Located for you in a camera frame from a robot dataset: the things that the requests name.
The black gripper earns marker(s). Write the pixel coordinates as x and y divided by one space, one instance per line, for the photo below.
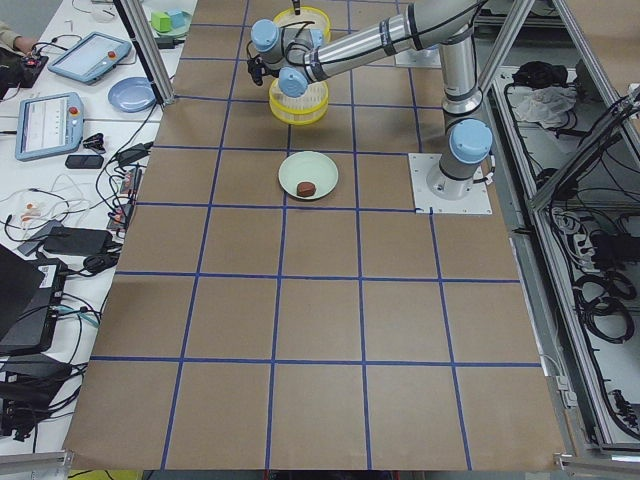
270 73

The brown bun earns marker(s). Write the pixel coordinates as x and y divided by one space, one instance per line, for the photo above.
306 189

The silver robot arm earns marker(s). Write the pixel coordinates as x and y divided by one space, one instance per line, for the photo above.
300 57

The yellow bamboo steamer lower layer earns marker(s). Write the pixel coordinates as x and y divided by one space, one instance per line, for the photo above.
304 110

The light blue foam block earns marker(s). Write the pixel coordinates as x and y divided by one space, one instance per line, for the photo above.
176 17

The green bowl with blocks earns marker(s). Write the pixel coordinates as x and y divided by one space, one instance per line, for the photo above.
180 32

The green foam block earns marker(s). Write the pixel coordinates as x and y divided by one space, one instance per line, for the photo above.
160 21

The pale green round plate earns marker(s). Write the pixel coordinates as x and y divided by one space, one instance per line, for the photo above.
308 166

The blue round plate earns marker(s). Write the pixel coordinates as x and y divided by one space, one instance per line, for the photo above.
132 95

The blue teach pendant far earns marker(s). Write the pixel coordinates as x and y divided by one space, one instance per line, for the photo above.
91 58

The blue teach pendant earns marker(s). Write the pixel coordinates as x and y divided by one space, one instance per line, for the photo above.
91 58
49 126

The black webcam device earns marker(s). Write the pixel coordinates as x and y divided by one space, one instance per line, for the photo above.
95 143

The white crumpled cloth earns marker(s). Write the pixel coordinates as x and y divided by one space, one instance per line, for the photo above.
549 107

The black remote device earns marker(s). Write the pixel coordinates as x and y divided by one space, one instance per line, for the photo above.
84 161

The blue teach pendant near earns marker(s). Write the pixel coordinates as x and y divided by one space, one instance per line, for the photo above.
49 126

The black power adapter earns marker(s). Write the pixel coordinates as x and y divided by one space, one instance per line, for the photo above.
77 241

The black laptop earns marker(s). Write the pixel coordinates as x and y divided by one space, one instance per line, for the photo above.
30 292

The aluminium frame post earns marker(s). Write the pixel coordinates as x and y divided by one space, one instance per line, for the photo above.
140 33

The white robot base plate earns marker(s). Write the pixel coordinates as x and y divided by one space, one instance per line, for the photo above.
435 193

